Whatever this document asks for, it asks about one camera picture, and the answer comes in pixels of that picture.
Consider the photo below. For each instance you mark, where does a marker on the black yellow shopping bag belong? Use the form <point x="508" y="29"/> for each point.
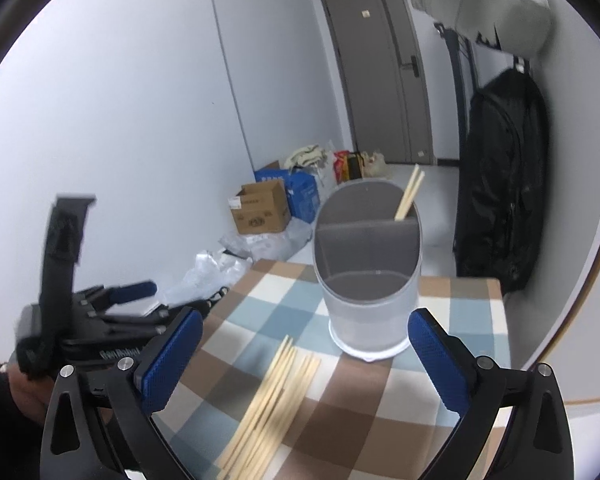
<point x="348" y="166"/>

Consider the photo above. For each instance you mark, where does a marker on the cream cloth bundle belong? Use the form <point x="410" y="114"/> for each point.
<point x="308" y="156"/>

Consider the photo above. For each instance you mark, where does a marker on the brown cardboard box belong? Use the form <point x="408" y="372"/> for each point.
<point x="260" y="208"/>

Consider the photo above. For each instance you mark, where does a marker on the black backpack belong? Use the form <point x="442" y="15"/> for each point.
<point x="502" y="186"/>

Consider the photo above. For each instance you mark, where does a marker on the left hand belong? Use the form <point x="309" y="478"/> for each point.
<point x="32" y="396"/>

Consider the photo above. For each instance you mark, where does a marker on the black door handle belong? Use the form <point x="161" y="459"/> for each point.
<point x="412" y="65"/>

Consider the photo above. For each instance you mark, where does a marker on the beige tote bag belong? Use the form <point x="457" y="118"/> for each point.
<point x="374" y="165"/>

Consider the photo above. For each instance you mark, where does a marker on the grey plastic mailer bag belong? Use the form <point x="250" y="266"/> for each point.
<point x="270" y="246"/>

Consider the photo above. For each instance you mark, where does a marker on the clear plastic bag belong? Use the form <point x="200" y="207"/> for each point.
<point x="211" y="272"/>

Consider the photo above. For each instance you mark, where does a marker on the checkered tablecloth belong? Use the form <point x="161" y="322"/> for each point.
<point x="359" y="420"/>

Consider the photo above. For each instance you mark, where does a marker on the beige Nike bag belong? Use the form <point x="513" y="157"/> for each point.
<point x="517" y="27"/>

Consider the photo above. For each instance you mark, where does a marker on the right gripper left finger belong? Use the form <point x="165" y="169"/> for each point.
<point x="163" y="361"/>

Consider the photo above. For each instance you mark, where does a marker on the grey door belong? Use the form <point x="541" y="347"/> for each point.
<point x="388" y="108"/>

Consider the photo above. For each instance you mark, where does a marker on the white divided utensil holder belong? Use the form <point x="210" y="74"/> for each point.
<point x="369" y="266"/>

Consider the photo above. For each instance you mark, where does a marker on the blue cardboard box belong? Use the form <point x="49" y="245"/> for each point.
<point x="301" y="190"/>

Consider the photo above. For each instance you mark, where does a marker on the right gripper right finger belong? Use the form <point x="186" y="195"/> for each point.
<point x="445" y="359"/>

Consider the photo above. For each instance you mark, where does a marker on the wooden chopstick in holder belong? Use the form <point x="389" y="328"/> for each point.
<point x="401" y="211"/>

